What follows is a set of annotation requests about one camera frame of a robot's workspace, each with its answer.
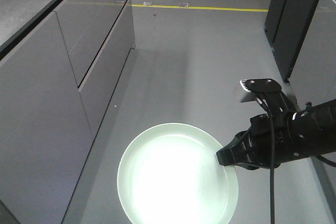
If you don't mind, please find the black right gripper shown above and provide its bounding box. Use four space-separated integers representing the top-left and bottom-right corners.
216 91 298 170

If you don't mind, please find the dark tall cabinet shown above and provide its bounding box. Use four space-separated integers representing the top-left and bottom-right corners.
264 0 319 80

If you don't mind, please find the black camera cable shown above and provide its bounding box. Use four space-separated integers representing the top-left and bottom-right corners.
256 98 276 224

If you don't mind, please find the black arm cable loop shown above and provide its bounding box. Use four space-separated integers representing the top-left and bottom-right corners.
316 154 336 167

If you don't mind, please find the grey counter with drawers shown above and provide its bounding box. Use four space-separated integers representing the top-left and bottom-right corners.
290 0 335 223

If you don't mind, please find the light green round plate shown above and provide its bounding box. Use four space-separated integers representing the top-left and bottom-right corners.
117 123 239 223

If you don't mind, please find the grey kitchen cabinet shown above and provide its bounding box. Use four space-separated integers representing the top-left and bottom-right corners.
1 0 134 223

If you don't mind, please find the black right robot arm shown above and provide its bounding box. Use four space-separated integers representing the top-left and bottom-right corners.
216 92 335 170

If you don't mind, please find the yellow floor tape line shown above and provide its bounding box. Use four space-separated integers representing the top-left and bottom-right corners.
65 1 269 13

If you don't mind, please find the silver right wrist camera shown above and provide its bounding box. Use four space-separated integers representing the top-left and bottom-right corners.
233 78 282 103

